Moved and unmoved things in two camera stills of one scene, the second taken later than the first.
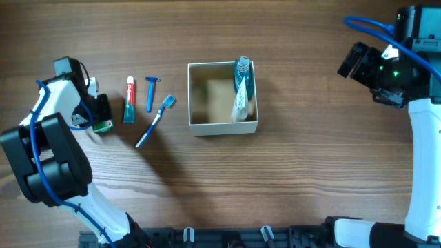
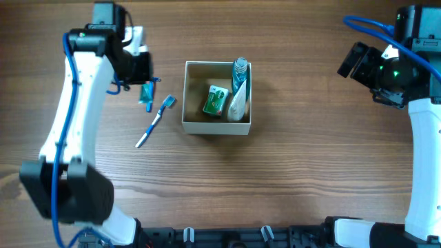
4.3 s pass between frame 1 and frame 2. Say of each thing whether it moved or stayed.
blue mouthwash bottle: moved
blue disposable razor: stayed
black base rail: stayed
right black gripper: stayed
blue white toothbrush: stayed
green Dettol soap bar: moved
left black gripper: moved
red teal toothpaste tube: moved
